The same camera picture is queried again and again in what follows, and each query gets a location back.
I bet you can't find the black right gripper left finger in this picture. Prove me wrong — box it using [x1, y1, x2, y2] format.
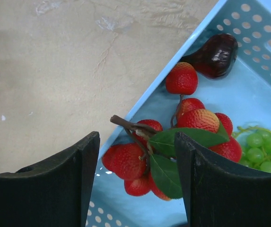
[0, 131, 100, 227]

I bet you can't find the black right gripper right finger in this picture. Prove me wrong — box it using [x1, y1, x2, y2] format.
[175, 132, 271, 227]

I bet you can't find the light blue plastic basket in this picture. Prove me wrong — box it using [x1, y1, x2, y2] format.
[86, 0, 271, 227]

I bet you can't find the green grape bunch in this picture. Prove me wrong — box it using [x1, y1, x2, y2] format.
[232, 126, 271, 173]

